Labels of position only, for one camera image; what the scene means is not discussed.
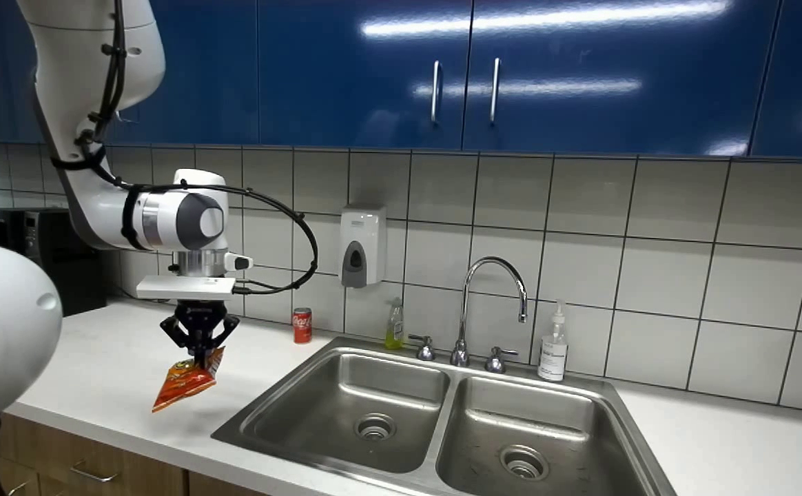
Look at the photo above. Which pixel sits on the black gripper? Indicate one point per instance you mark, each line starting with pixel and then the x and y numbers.
pixel 203 315

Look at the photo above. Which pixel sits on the orange snack packet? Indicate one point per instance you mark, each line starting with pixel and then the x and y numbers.
pixel 179 381

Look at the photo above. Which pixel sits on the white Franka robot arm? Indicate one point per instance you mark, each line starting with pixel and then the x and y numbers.
pixel 97 57

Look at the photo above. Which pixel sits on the stainless steel double sink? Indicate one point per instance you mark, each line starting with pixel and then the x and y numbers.
pixel 400 404

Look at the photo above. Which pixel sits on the red soda can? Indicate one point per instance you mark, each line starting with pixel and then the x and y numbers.
pixel 302 326

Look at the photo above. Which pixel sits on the black coffee maker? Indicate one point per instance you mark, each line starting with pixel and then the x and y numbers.
pixel 72 278

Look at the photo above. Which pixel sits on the wooden drawer front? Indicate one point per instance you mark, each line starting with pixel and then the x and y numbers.
pixel 97 457

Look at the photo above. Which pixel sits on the green dish soap bottle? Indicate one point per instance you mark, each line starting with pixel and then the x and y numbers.
pixel 393 337

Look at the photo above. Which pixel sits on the chrome gooseneck faucet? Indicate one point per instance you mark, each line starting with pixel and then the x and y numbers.
pixel 460 353

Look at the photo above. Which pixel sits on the clear pump soap bottle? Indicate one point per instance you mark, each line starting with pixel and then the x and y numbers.
pixel 553 360

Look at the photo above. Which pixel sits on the white wall soap dispenser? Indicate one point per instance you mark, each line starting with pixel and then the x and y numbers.
pixel 361 229

